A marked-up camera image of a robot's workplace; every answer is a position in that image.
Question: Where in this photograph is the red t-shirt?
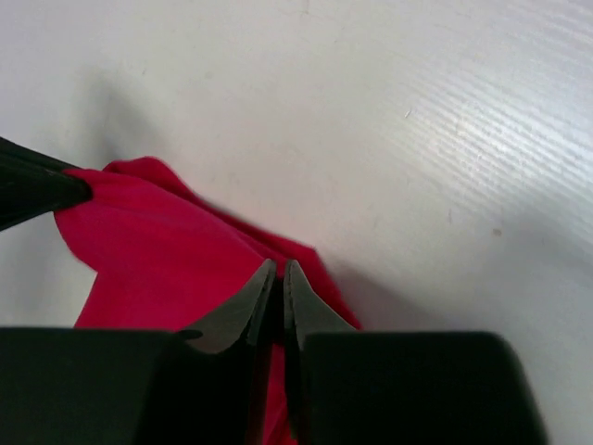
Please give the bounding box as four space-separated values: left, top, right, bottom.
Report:
53 156 363 445

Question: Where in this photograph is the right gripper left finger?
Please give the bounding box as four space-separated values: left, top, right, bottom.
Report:
180 260 276 355

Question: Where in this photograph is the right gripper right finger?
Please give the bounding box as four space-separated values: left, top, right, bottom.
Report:
284 260 355 350

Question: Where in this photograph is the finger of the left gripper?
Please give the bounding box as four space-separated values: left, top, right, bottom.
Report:
1 138 92 230

